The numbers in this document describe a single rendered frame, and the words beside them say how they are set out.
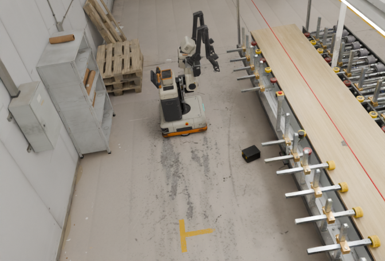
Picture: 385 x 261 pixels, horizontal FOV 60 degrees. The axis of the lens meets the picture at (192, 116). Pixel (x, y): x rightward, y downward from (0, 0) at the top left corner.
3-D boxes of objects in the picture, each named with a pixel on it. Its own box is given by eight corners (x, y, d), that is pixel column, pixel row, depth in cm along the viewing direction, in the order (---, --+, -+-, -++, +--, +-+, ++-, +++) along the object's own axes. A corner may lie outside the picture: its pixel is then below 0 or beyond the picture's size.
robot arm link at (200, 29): (196, 23, 399) (197, 27, 391) (207, 24, 401) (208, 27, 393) (193, 57, 427) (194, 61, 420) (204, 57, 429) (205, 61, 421)
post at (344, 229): (334, 261, 263) (344, 227, 233) (332, 257, 266) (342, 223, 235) (338, 260, 263) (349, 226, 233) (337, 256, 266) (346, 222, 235)
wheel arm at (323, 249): (307, 255, 244) (308, 252, 242) (306, 250, 247) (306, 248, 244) (375, 244, 244) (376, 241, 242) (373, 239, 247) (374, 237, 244)
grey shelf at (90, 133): (80, 158, 485) (35, 67, 387) (89, 119, 555) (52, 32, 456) (110, 153, 485) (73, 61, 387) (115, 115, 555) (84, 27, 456)
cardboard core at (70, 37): (48, 39, 422) (71, 35, 422) (50, 36, 428) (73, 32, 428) (51, 45, 427) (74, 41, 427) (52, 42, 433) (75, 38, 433)
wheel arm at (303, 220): (296, 225, 263) (296, 222, 261) (294, 221, 266) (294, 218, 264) (358, 214, 263) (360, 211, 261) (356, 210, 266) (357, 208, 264)
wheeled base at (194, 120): (162, 139, 490) (159, 126, 474) (161, 112, 539) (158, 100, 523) (208, 131, 490) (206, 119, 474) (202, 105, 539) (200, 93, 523)
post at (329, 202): (321, 236, 285) (328, 202, 255) (319, 232, 288) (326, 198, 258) (325, 234, 285) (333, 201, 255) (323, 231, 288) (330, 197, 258)
